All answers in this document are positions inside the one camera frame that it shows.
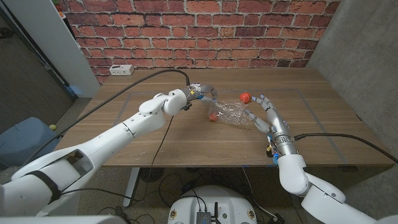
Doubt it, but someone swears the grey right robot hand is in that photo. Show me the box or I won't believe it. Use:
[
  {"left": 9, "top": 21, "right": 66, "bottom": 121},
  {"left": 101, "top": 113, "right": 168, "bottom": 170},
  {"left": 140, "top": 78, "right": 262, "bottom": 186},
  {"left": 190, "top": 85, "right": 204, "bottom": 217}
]
[{"left": 244, "top": 94, "right": 299, "bottom": 157}]

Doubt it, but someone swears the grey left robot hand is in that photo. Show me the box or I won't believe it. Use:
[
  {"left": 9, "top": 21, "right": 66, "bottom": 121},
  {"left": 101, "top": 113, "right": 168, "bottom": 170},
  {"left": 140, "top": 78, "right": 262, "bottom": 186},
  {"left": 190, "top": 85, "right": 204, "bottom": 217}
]
[{"left": 185, "top": 83, "right": 219, "bottom": 110}]

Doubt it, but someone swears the clear plastic wrap sheet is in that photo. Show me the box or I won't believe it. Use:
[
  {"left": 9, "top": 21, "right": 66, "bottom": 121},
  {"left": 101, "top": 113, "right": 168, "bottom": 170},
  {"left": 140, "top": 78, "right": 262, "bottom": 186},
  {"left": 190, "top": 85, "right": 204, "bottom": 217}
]
[{"left": 208, "top": 100, "right": 254, "bottom": 127}]

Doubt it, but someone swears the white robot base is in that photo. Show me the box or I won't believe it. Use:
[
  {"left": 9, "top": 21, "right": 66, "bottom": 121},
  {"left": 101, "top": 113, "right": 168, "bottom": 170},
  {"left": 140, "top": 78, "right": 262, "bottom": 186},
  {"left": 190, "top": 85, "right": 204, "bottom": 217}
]
[{"left": 167, "top": 185, "right": 258, "bottom": 224}]

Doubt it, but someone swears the red ball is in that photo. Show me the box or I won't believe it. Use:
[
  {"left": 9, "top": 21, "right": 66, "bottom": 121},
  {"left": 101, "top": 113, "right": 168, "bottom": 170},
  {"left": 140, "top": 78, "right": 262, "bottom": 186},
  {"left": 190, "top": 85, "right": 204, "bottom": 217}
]
[{"left": 239, "top": 91, "right": 252, "bottom": 105}]

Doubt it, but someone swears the white power strip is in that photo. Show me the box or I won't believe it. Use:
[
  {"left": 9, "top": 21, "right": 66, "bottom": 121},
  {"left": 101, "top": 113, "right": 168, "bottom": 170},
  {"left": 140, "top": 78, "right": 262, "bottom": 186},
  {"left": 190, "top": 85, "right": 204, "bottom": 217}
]
[{"left": 109, "top": 64, "right": 135, "bottom": 77}]

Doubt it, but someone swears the round black floor fan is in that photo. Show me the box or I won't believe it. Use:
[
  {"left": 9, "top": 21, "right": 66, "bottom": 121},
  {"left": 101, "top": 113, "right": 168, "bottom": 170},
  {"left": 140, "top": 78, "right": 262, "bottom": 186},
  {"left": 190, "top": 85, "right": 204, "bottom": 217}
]
[{"left": 139, "top": 167, "right": 165, "bottom": 183}]

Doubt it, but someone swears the grey box with antenna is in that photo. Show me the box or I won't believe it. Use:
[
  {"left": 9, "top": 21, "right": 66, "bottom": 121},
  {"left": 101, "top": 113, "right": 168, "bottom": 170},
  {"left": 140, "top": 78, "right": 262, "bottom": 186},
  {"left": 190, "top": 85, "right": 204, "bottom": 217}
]
[{"left": 196, "top": 202, "right": 219, "bottom": 224}]

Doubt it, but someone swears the white table leg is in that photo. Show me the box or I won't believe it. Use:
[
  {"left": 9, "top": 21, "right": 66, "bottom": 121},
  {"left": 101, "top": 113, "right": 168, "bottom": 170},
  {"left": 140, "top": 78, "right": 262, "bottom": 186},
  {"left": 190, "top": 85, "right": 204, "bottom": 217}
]
[{"left": 123, "top": 167, "right": 141, "bottom": 208}]

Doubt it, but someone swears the white board panel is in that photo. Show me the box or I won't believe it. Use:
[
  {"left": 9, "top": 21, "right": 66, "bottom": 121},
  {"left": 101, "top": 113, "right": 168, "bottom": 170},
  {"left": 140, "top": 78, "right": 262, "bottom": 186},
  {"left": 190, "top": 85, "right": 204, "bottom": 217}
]
[{"left": 2, "top": 0, "right": 101, "bottom": 98}]

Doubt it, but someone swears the blue plastic bin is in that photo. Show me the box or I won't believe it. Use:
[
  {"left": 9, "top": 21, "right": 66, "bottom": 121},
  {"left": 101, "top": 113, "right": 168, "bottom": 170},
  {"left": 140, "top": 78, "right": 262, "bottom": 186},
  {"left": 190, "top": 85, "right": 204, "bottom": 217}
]
[{"left": 0, "top": 116, "right": 60, "bottom": 167}]

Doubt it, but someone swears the printed brick wall backdrop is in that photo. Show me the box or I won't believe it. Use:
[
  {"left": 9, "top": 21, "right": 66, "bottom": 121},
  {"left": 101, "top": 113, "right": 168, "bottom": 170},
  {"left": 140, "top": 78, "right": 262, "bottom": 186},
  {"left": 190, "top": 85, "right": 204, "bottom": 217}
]
[{"left": 58, "top": 0, "right": 341, "bottom": 84}]

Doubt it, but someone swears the thin black left wrist cable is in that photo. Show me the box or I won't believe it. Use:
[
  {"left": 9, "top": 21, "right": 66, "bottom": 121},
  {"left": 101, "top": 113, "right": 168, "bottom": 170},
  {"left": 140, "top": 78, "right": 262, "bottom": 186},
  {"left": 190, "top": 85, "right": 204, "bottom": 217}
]
[{"left": 150, "top": 115, "right": 175, "bottom": 169}]

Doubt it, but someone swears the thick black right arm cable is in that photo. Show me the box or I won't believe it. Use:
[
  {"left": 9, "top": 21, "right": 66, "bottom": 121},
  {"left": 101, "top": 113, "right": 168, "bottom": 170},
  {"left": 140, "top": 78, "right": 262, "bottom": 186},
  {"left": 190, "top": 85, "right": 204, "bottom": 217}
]
[{"left": 294, "top": 133, "right": 398, "bottom": 164}]

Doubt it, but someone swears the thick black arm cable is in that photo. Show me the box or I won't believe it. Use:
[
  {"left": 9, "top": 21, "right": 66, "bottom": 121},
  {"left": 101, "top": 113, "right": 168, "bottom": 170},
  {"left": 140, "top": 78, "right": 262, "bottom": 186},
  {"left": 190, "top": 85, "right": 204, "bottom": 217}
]
[
  {"left": 21, "top": 68, "right": 191, "bottom": 166},
  {"left": 294, "top": 133, "right": 398, "bottom": 164}
]

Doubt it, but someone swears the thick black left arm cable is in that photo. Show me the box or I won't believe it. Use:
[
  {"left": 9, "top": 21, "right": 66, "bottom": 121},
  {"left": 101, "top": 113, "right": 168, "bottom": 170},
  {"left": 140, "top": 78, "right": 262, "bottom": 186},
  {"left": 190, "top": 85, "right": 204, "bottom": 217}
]
[{"left": 21, "top": 68, "right": 191, "bottom": 166}]

